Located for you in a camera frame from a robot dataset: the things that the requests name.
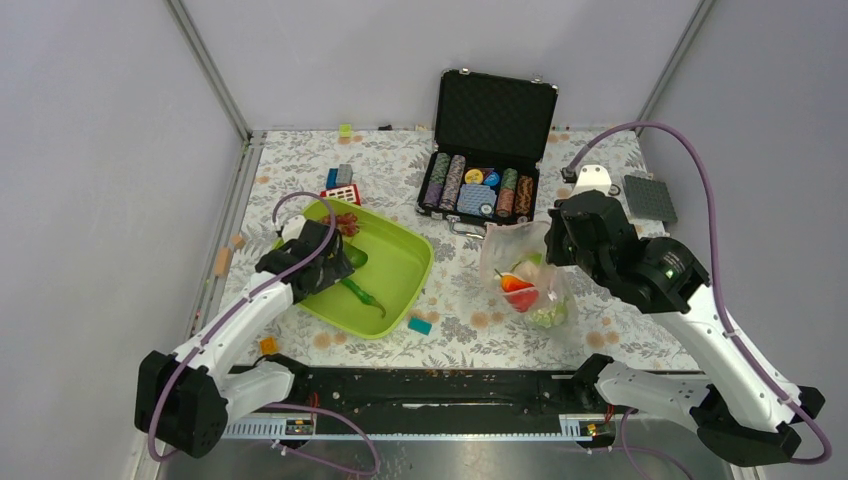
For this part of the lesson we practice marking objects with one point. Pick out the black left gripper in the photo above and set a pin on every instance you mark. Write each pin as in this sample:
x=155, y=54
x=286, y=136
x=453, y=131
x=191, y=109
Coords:
x=337, y=268

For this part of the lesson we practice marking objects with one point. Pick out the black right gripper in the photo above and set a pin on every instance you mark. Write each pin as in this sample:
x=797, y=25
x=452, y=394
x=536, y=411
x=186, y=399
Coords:
x=554, y=253

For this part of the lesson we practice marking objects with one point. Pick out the green chili pepper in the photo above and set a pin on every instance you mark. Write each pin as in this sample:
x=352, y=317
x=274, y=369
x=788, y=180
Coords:
x=364, y=297

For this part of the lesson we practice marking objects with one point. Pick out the white cauliflower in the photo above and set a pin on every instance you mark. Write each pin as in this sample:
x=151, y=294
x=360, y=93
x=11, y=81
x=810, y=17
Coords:
x=534, y=269

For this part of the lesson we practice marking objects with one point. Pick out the clear pink zip top bag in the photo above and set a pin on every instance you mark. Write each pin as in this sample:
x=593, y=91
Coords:
x=513, y=265

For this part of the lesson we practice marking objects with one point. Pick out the green cabbage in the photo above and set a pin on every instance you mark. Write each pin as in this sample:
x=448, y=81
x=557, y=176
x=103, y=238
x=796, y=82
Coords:
x=552, y=316

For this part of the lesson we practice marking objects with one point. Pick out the red pepper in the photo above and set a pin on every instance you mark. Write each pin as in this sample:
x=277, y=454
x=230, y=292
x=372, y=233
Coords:
x=522, y=300

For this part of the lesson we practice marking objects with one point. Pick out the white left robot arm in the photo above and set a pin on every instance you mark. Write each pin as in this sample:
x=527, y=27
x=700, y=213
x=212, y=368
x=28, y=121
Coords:
x=188, y=397

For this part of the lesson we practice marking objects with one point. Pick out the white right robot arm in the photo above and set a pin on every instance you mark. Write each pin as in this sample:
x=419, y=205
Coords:
x=742, y=418

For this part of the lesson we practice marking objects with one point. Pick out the green plastic food tray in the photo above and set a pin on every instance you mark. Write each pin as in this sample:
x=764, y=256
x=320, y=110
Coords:
x=399, y=263

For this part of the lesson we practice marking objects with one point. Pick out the dark green avocado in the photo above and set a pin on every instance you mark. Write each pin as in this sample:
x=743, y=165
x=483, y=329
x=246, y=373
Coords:
x=357, y=257

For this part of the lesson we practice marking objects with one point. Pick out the red grape bunch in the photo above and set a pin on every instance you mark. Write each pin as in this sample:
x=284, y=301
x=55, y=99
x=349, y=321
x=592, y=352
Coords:
x=346, y=223

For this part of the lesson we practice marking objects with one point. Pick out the grey lego baseplate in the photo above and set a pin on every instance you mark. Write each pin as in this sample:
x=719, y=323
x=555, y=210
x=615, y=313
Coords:
x=649, y=199

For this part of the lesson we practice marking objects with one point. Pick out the red white toy block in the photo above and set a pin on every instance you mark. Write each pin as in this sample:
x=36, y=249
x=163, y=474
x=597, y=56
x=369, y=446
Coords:
x=348, y=193

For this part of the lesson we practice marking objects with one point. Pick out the blue toy block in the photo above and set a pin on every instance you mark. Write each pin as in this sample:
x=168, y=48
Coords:
x=331, y=181

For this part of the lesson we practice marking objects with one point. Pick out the grey toy block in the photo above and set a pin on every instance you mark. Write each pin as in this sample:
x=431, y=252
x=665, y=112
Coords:
x=344, y=175

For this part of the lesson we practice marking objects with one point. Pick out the small wooden cube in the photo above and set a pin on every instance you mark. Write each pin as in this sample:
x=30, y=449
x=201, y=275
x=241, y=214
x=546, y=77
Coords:
x=237, y=242

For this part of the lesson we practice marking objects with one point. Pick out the orange small block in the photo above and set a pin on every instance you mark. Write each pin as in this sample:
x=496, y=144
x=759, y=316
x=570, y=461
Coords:
x=268, y=346

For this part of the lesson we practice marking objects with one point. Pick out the teal small block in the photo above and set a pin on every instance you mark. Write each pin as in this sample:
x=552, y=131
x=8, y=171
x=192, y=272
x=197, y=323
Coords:
x=420, y=326

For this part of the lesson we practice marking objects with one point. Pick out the wooden block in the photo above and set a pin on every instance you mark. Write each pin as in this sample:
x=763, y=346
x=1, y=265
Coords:
x=222, y=262

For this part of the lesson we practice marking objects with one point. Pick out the floral patterned table mat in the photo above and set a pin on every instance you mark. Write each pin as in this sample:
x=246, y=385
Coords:
x=471, y=327

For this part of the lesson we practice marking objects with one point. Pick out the black poker chip case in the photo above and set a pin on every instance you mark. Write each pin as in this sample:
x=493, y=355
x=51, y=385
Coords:
x=489, y=141

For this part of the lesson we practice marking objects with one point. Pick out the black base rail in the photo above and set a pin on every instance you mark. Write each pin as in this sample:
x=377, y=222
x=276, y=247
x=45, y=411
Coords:
x=444, y=402

